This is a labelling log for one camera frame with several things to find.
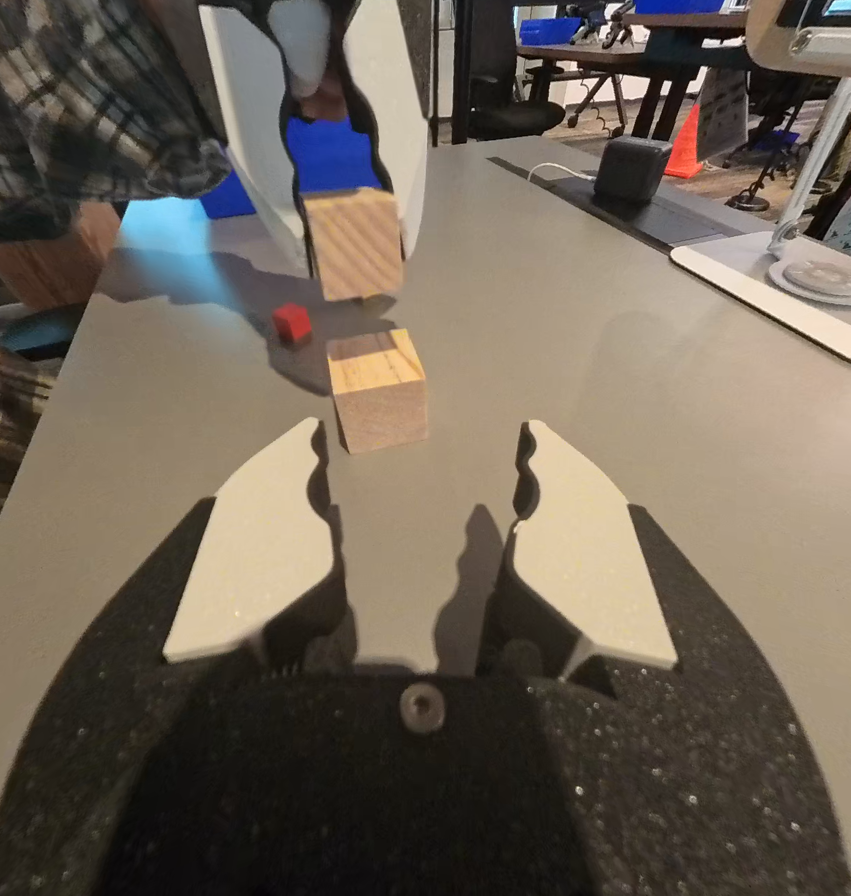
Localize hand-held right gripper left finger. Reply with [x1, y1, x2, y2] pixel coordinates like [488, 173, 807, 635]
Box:
[162, 418, 349, 666]

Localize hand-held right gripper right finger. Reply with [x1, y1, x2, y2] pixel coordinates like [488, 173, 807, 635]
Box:
[492, 420, 680, 683]

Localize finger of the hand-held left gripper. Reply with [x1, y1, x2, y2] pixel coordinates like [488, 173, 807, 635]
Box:
[340, 0, 430, 257]
[200, 0, 316, 278]

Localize medium wooden cube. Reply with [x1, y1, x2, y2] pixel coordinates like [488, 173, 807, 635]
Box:
[302, 188, 405, 303]

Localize large wooden cube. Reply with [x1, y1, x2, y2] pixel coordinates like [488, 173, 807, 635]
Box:
[326, 329, 428, 456]

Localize small red wooden cube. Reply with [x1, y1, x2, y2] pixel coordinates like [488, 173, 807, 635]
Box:
[271, 303, 312, 345]

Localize person's left forearm plaid sleeve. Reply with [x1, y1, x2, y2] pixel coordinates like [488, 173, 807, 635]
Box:
[0, 0, 230, 242]

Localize person's left hand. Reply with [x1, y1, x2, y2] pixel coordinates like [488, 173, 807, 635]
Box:
[296, 76, 350, 123]

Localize black metal stand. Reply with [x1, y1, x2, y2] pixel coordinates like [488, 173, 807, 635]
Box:
[429, 0, 477, 146]

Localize large blue plastic bin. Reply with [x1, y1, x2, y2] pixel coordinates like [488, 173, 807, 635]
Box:
[200, 115, 384, 219]

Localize black office chair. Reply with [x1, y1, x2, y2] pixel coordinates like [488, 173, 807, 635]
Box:
[460, 0, 566, 141]

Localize small blue plastic bin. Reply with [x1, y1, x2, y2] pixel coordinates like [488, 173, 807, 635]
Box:
[520, 17, 582, 44]

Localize dark wooden desk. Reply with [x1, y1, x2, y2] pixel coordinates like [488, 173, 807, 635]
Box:
[516, 38, 748, 137]

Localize small black toy robot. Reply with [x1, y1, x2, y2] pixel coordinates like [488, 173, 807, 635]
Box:
[569, 0, 640, 49]

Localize black cube-shaped device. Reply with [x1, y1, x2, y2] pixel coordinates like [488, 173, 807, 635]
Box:
[593, 136, 675, 204]

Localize brown wooden panel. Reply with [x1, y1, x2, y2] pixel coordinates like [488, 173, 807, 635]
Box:
[0, 199, 123, 310]

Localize person's plaid shirt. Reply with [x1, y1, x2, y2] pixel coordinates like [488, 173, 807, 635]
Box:
[0, 329, 56, 547]

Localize orange traffic cone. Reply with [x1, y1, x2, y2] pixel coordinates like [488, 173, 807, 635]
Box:
[663, 104, 704, 178]

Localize white tablet stand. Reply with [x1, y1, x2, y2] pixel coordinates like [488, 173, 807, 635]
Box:
[670, 77, 851, 370]

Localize printed paper sign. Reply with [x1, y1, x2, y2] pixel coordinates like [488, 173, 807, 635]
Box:
[698, 66, 748, 165]

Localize tablet screen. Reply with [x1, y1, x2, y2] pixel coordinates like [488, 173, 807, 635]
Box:
[744, 0, 851, 60]

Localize white cable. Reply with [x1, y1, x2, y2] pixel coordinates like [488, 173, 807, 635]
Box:
[528, 162, 598, 184]

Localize black cable tray strip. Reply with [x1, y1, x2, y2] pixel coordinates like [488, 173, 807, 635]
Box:
[487, 155, 748, 246]

